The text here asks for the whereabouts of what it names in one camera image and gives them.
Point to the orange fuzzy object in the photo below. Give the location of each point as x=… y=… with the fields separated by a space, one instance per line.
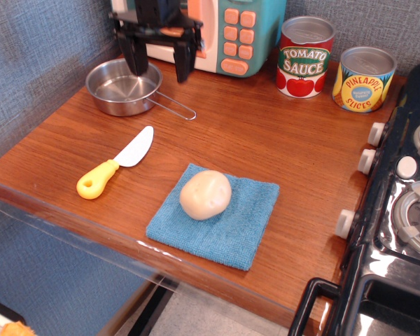
x=16 y=329

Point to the teal toy microwave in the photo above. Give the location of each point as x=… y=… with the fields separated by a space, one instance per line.
x=237 y=36

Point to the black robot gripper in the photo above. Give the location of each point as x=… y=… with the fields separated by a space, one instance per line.
x=157 y=22

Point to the toy knife yellow handle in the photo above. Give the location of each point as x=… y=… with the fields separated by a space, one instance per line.
x=92 y=184

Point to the small steel pot with handle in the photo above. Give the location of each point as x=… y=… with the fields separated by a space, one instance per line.
x=116 y=91

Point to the tomato sauce can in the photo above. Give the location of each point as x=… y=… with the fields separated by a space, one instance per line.
x=304 y=55

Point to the beige toy potato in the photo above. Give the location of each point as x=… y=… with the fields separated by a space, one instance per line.
x=205 y=195

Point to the black toy stove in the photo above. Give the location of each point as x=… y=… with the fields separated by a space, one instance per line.
x=379 y=289

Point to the pineapple slices can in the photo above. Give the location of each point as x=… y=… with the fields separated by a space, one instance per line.
x=363 y=79

